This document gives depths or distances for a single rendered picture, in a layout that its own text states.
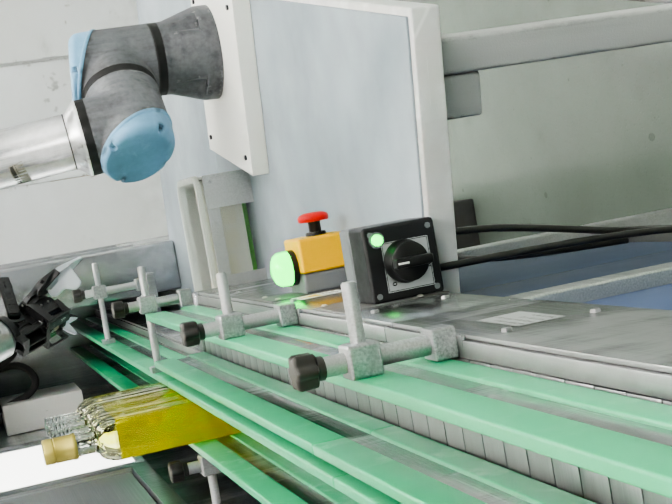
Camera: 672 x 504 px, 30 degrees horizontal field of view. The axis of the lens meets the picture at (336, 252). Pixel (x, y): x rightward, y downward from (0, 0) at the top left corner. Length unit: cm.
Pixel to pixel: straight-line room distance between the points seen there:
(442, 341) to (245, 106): 99
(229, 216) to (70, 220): 356
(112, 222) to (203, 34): 365
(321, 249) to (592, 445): 97
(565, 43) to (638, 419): 80
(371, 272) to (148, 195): 437
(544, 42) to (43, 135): 80
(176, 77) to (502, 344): 118
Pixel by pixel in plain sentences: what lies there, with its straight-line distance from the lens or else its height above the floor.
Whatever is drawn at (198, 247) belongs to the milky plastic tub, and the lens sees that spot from 219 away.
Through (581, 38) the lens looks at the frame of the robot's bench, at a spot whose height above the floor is 53.
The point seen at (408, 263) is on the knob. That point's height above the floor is 80.
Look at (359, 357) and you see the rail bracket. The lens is 94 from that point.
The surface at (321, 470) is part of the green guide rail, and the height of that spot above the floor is 96.
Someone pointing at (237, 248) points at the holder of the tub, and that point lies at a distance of 205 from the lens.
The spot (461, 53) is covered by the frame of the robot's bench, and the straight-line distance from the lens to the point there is 138.
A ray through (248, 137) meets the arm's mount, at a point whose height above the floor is 78.
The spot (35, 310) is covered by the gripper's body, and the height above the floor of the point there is 110.
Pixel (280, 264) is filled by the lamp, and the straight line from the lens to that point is 157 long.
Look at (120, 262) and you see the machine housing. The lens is 283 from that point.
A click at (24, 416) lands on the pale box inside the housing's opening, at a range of 295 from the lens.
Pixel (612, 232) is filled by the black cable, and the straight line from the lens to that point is 146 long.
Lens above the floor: 124
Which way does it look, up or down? 17 degrees down
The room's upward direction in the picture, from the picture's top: 101 degrees counter-clockwise
